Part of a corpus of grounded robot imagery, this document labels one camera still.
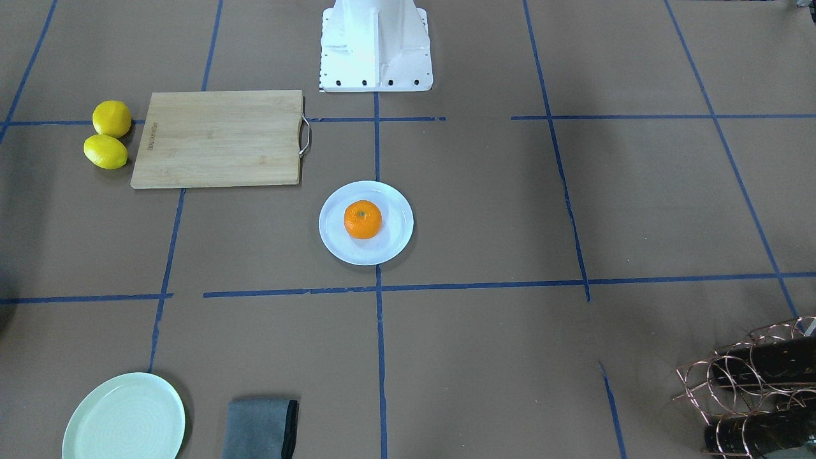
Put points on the lower yellow lemon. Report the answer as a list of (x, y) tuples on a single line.
[(106, 152)]

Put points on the bamboo cutting board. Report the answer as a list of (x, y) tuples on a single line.
[(203, 139)]

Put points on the grey folded cloth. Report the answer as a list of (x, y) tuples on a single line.
[(261, 428)]

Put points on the upper yellow lemon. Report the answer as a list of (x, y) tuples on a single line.
[(112, 118)]

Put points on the dark wine bottle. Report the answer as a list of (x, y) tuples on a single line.
[(780, 434), (781, 365)]

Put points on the light green plate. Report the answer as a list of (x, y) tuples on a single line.
[(133, 415)]

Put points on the dark wine bottle lower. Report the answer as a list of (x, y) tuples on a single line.
[(780, 434)]

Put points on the copper wire bottle rack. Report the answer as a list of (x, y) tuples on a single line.
[(756, 396)]

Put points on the yellow lemon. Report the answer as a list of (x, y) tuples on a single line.
[(106, 152), (112, 118)]

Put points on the dark wine bottle upper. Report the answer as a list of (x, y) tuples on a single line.
[(781, 365)]

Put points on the light blue plate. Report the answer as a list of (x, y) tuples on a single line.
[(396, 228)]

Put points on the orange mandarin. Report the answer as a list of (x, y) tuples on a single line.
[(363, 219)]

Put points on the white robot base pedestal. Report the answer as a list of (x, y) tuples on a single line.
[(375, 46)]

